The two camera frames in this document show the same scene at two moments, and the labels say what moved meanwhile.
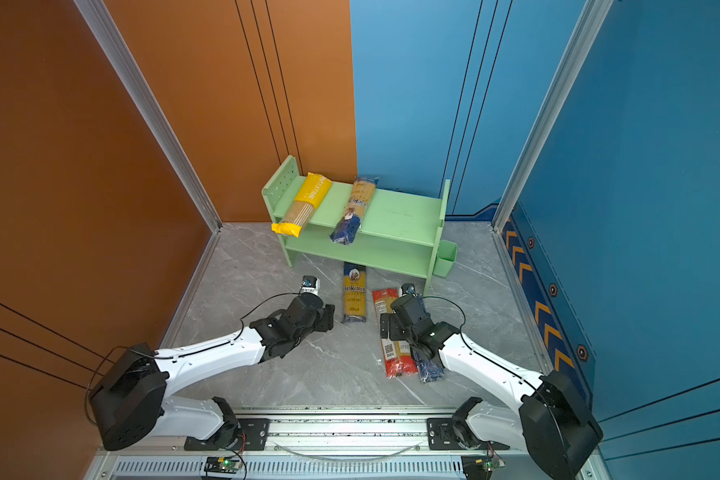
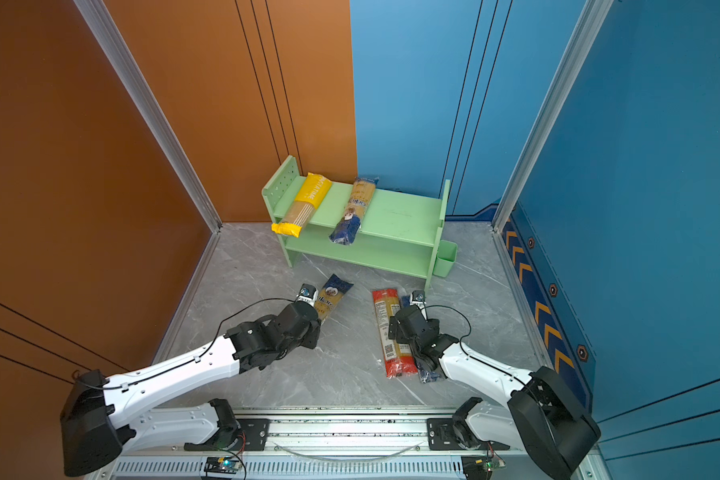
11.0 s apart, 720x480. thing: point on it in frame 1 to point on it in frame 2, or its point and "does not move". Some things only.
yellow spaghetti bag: x=313 y=190 does not move
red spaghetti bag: x=397 y=355 does not move
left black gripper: x=330 y=312 does not move
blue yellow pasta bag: x=355 y=293 to x=330 y=295
